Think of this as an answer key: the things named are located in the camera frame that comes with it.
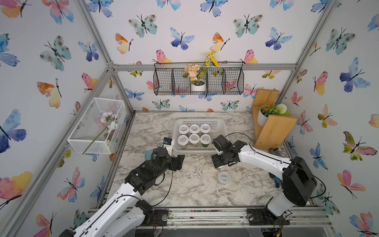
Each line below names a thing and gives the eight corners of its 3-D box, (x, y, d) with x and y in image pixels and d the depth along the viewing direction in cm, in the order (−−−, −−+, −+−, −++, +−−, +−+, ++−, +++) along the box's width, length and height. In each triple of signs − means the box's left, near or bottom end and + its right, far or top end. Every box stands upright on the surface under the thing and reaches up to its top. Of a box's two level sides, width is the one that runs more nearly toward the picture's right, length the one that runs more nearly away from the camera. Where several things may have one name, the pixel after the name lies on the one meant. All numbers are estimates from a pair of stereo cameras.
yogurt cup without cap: (217, 185, 86) (219, 181, 81) (216, 175, 90) (218, 171, 85) (229, 185, 86) (231, 181, 81) (227, 175, 90) (229, 171, 85)
